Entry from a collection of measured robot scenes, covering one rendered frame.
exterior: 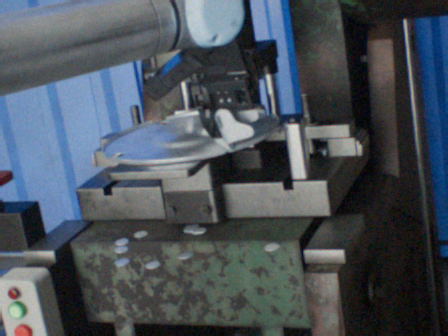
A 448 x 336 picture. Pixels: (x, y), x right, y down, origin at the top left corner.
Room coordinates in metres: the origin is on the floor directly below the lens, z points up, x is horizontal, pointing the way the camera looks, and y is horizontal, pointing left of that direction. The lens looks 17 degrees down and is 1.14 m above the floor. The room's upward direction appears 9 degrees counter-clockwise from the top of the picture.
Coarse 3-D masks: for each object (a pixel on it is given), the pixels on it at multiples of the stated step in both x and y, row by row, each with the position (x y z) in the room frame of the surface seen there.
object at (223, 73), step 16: (240, 32) 1.19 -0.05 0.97; (192, 48) 1.17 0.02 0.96; (208, 48) 1.17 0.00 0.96; (224, 48) 1.18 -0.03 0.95; (240, 48) 1.20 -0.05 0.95; (208, 64) 1.20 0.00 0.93; (224, 64) 1.20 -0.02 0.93; (240, 64) 1.19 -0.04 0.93; (256, 64) 1.25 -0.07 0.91; (192, 80) 1.21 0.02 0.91; (208, 80) 1.20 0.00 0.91; (224, 80) 1.19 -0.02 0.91; (240, 80) 1.18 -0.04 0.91; (256, 80) 1.24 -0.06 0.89; (208, 96) 1.21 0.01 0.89; (224, 96) 1.22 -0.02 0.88; (240, 96) 1.21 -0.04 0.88
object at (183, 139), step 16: (192, 112) 1.56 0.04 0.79; (128, 128) 1.51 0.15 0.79; (144, 128) 1.52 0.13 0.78; (160, 128) 1.50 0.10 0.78; (176, 128) 1.46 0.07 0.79; (192, 128) 1.44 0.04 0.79; (256, 128) 1.39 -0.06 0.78; (272, 128) 1.37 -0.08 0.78; (112, 144) 1.44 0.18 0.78; (128, 144) 1.43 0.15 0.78; (144, 144) 1.41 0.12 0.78; (160, 144) 1.38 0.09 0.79; (176, 144) 1.36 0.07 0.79; (192, 144) 1.35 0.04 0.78; (208, 144) 1.34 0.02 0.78; (240, 144) 1.29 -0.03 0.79; (112, 160) 1.34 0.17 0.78; (128, 160) 1.31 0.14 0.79; (144, 160) 1.31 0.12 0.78; (160, 160) 1.28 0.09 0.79; (176, 160) 1.27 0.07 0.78; (192, 160) 1.27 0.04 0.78
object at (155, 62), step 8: (248, 0) 1.53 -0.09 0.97; (248, 8) 1.53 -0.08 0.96; (248, 16) 1.52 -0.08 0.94; (248, 24) 1.51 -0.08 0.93; (248, 32) 1.51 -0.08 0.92; (248, 40) 1.50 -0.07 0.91; (248, 48) 1.50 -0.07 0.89; (160, 56) 1.44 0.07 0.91; (168, 56) 1.43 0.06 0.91; (152, 64) 1.48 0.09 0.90; (160, 64) 1.44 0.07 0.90
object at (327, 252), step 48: (384, 48) 1.67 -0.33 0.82; (384, 96) 1.65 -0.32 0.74; (384, 144) 1.63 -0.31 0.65; (384, 192) 1.47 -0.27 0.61; (432, 192) 1.92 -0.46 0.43; (336, 240) 1.22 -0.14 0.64; (384, 240) 1.46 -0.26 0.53; (432, 240) 1.88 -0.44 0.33; (336, 288) 1.15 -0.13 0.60; (384, 288) 1.33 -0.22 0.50
